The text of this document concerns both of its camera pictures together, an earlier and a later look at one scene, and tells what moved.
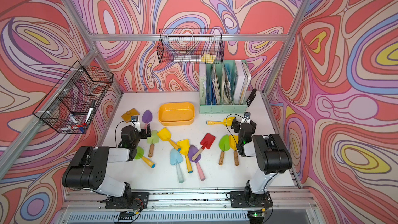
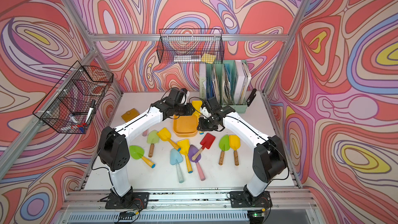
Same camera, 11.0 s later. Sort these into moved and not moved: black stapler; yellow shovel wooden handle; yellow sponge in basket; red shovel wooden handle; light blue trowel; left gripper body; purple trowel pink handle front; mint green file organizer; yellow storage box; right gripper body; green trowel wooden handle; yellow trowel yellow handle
Moved: left gripper body; yellow trowel yellow handle; yellow storage box; right gripper body
Not moved: yellow shovel wooden handle; yellow sponge in basket; light blue trowel; green trowel wooden handle; mint green file organizer; purple trowel pink handle front; black stapler; red shovel wooden handle
